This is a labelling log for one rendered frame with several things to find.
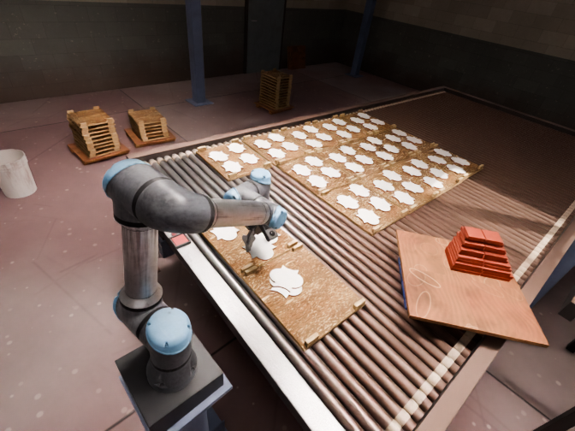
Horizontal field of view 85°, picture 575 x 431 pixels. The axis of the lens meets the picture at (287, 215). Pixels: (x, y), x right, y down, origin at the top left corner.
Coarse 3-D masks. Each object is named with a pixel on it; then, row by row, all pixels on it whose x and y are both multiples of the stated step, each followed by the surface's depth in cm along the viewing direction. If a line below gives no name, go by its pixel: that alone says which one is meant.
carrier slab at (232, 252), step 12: (240, 228) 158; (216, 240) 150; (240, 240) 151; (288, 240) 155; (228, 252) 144; (240, 252) 145; (276, 252) 148; (228, 264) 140; (240, 264) 140; (240, 276) 135
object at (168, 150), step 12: (396, 96) 363; (408, 96) 370; (348, 108) 312; (360, 108) 321; (288, 120) 271; (300, 120) 274; (312, 120) 284; (240, 132) 242; (252, 132) 246; (264, 132) 254; (180, 144) 216; (192, 144) 218; (204, 144) 223; (216, 144) 231; (132, 156) 197; (144, 156) 200; (156, 156) 205
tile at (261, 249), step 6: (258, 240) 135; (264, 240) 135; (252, 246) 132; (258, 246) 132; (264, 246) 133; (270, 246) 133; (252, 252) 129; (258, 252) 130; (264, 252) 130; (270, 252) 131; (252, 258) 127; (258, 258) 128; (264, 258) 128; (270, 258) 129
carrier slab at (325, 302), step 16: (288, 256) 147; (304, 256) 148; (256, 272) 137; (304, 272) 140; (320, 272) 141; (256, 288) 130; (304, 288) 133; (320, 288) 134; (336, 288) 135; (272, 304) 125; (288, 304) 126; (304, 304) 127; (320, 304) 128; (336, 304) 129; (352, 304) 129; (288, 320) 121; (304, 320) 121; (320, 320) 122; (336, 320) 123; (304, 336) 116; (320, 336) 117
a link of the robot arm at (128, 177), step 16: (128, 160) 73; (112, 176) 70; (128, 176) 69; (144, 176) 68; (160, 176) 70; (112, 192) 70; (128, 192) 67; (128, 208) 68; (128, 224) 73; (128, 240) 77; (144, 240) 78; (128, 256) 80; (144, 256) 80; (128, 272) 83; (144, 272) 83; (128, 288) 86; (144, 288) 86; (160, 288) 94; (128, 304) 87; (144, 304) 88; (160, 304) 93; (128, 320) 90
